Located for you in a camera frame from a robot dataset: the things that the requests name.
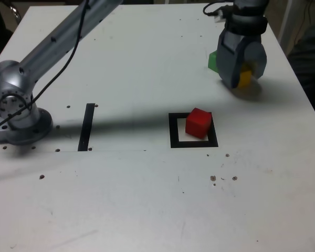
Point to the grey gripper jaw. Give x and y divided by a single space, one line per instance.
253 51
227 60

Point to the green cube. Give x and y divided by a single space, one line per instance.
212 61

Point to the yellow cube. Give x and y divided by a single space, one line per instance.
244 77

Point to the red cube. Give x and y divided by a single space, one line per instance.
198 124

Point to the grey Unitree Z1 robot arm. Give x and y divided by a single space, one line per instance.
55 42

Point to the black tape square outline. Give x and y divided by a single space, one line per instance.
173 131

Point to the black tape strip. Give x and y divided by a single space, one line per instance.
86 126

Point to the white post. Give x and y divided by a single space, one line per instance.
287 21

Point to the chrome chair frame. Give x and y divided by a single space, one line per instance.
16 11

